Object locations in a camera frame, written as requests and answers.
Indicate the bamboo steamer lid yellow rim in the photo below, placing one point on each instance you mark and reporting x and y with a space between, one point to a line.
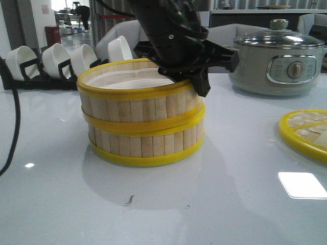
305 131

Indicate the white bowl far left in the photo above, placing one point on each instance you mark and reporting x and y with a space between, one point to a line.
16 57

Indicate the white liner in upper basket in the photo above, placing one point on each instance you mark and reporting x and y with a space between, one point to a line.
130 79

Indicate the black dish rack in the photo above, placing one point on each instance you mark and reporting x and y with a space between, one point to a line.
67 78

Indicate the person in dark clothes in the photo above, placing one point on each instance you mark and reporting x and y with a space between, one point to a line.
83 12

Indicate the red bin in background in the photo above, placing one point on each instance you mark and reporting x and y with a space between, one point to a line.
52 35

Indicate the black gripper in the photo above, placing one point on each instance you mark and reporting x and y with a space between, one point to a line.
192 60

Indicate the green electric cooking pot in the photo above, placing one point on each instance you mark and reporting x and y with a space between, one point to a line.
277 71

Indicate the bamboo steamer basket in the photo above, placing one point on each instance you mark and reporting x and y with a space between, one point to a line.
138 111
148 151

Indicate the grey chair far right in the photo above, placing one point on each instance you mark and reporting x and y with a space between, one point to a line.
313 24

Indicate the glass pot lid with knob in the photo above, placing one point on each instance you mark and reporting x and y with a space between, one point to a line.
278 36

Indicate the white cabinet in background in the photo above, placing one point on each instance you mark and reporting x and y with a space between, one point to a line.
204 7

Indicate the white bowl right end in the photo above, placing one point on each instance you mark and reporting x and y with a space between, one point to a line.
119 50

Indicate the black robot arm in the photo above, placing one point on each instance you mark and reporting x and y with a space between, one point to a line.
177 42

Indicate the white bowl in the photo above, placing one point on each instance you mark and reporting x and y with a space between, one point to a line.
16 57
81 59
52 56

